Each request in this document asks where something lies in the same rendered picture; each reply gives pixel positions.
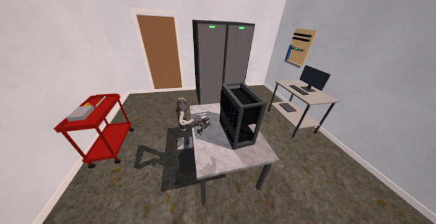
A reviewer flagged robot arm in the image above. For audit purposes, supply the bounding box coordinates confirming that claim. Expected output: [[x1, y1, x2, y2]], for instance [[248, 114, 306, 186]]
[[176, 98, 209, 131]]

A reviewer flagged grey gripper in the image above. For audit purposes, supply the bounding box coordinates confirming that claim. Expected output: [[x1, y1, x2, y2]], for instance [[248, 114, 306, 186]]
[[197, 122, 211, 135]]

